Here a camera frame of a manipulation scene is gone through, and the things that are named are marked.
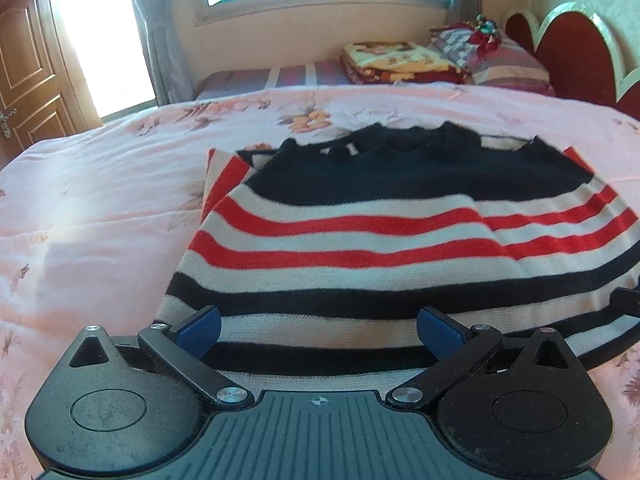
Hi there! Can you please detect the striped bed sheet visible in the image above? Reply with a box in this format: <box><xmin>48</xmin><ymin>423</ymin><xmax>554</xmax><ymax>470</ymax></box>
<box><xmin>192</xmin><ymin>59</ymin><xmax>351</xmax><ymax>103</ymax></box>

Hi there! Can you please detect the striped pillow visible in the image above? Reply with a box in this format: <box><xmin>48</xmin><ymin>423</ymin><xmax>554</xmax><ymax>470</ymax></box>
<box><xmin>427</xmin><ymin>25</ymin><xmax>556</xmax><ymax>96</ymax></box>

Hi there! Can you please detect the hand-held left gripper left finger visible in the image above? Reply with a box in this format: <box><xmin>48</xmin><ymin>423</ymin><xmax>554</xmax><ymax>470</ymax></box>
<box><xmin>62</xmin><ymin>305</ymin><xmax>253</xmax><ymax>411</ymax></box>

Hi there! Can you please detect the striped knit sweater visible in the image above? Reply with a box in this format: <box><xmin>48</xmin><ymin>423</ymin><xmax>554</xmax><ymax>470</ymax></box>
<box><xmin>152</xmin><ymin>121</ymin><xmax>640</xmax><ymax>376</ymax></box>

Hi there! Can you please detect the dark toy bundle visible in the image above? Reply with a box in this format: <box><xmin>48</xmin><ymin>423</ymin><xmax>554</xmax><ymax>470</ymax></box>
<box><xmin>470</xmin><ymin>14</ymin><xmax>503</xmax><ymax>51</ymax></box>

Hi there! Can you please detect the red heart-shaped headboard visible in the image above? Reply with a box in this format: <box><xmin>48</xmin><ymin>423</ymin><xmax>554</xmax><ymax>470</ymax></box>
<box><xmin>502</xmin><ymin>2</ymin><xmax>640</xmax><ymax>121</ymax></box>

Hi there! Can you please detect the folded yellow printed blanket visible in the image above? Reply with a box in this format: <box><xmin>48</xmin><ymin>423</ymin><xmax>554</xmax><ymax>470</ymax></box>
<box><xmin>340</xmin><ymin>40</ymin><xmax>473</xmax><ymax>86</ymax></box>

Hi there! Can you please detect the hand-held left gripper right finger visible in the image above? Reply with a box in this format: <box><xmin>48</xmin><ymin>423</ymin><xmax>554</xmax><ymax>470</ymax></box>
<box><xmin>385</xmin><ymin>306</ymin><xmax>581</xmax><ymax>411</ymax></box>

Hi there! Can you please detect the brown wooden door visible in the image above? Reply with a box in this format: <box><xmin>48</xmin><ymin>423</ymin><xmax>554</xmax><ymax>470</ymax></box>
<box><xmin>0</xmin><ymin>0</ymin><xmax>103</xmax><ymax>156</ymax></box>

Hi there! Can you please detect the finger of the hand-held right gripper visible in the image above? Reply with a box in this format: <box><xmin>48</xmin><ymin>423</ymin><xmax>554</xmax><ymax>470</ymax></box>
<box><xmin>610</xmin><ymin>285</ymin><xmax>640</xmax><ymax>318</ymax></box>

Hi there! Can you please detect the pink floral blanket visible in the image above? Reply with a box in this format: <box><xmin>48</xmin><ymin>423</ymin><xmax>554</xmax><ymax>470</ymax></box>
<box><xmin>0</xmin><ymin>82</ymin><xmax>640</xmax><ymax>480</ymax></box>

